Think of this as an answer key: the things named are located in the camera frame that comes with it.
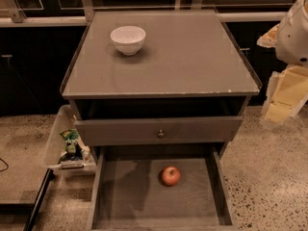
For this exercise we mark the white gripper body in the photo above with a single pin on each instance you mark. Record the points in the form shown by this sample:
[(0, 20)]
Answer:
[(295, 38)]

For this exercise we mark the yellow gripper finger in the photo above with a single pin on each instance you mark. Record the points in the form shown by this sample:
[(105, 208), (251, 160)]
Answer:
[(268, 40), (287, 93)]

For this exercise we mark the red apple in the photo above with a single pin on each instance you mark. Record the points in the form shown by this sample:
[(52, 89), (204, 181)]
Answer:
[(171, 175)]

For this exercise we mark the grey wooden drawer cabinet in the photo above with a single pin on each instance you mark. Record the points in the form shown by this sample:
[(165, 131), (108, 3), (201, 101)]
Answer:
[(189, 66)]

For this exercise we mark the round metal drawer knob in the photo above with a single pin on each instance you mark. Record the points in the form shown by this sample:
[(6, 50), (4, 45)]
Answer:
[(161, 134)]

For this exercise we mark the grey top drawer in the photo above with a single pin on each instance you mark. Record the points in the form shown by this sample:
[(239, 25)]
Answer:
[(95, 132)]

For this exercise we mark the open grey middle drawer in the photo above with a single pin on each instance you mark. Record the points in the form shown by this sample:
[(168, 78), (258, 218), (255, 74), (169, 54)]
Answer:
[(129, 194)]

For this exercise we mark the white ceramic bowl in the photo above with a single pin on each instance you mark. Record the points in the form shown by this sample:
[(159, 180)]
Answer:
[(128, 40)]

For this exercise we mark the green snack bag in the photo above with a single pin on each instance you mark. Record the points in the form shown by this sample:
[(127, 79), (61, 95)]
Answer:
[(72, 150)]

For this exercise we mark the clear plastic storage bin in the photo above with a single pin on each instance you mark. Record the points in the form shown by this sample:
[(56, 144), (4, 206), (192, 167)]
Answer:
[(55, 146)]

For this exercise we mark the metal window railing frame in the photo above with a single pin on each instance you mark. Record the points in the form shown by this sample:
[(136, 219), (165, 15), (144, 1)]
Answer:
[(52, 12)]

